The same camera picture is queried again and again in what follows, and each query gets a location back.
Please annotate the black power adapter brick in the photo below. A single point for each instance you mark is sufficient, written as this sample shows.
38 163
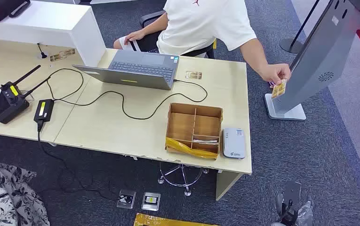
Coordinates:
44 110

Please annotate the person's right hand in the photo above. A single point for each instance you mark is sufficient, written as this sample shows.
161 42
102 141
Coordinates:
134 36

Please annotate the room key cards stack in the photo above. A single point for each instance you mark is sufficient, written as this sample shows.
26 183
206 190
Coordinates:
204 141

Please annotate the person's right forearm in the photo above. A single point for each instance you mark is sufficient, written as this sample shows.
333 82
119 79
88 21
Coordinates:
154 26

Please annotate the yellow floor tape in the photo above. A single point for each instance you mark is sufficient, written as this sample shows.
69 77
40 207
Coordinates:
167 221

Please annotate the person's left forearm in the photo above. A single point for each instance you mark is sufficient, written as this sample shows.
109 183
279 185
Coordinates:
253 54

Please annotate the white card reader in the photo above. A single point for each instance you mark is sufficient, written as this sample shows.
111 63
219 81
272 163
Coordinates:
233 145

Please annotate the chrome stool base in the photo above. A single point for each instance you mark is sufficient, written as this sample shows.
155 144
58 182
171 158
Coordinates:
182 168

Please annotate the black office chair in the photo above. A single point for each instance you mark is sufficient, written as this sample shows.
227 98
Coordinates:
150 17

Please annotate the grey kiosk stand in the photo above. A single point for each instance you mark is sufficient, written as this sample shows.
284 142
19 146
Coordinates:
320 53

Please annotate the person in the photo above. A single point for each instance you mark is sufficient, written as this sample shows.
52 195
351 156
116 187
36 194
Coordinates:
198 25

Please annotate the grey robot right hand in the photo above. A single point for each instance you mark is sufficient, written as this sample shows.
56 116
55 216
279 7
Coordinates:
306 216

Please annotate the black remote controller with antennas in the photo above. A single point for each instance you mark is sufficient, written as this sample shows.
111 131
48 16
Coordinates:
6 104

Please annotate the black stanchion pole with base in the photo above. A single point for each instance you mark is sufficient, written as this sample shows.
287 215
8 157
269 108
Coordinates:
289 46

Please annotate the person's left hand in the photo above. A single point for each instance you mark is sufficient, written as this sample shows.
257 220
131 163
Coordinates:
273 73

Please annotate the white counter riser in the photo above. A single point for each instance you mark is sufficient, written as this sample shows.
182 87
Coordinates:
42 21

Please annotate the grey laptop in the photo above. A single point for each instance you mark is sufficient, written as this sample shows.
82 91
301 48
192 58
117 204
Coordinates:
136 79

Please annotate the silver floor socket with plug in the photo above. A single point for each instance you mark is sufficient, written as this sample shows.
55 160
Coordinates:
126 199

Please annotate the wooden divided box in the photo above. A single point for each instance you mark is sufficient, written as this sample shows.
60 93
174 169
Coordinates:
181 124

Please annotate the small black antenna on base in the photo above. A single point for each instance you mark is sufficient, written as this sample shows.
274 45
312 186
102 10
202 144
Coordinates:
42 55

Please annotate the patterned ID card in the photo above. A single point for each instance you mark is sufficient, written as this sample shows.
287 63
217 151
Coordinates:
279 89

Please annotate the black and white floral cloth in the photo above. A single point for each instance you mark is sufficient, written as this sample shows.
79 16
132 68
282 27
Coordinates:
5 196

